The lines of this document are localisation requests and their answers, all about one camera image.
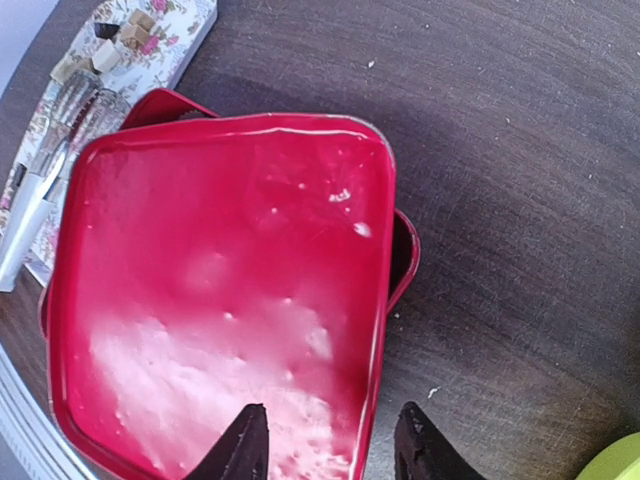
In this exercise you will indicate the dark chocolate tray top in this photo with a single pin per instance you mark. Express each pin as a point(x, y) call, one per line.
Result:
point(105, 31)

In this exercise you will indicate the floral rectangular tray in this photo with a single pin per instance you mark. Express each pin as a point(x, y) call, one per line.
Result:
point(124, 50)

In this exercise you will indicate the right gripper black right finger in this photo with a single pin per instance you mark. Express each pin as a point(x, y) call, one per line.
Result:
point(422, 452)

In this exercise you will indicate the tan square chocolate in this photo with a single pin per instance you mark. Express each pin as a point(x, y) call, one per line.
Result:
point(133, 36)

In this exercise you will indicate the red box base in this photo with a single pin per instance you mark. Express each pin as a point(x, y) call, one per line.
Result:
point(162, 106)

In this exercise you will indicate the white square chocolate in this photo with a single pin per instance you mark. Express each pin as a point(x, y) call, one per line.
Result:
point(106, 57)

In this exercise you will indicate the metal tongs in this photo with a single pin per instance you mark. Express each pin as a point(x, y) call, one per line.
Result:
point(81, 99)

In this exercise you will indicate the lime green bowl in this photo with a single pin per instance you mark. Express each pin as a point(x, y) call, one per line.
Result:
point(619, 461)

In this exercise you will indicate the red box lid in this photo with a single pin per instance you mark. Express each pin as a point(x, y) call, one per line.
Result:
point(208, 264)

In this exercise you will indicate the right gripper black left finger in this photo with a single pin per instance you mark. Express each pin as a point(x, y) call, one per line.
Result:
point(242, 451)

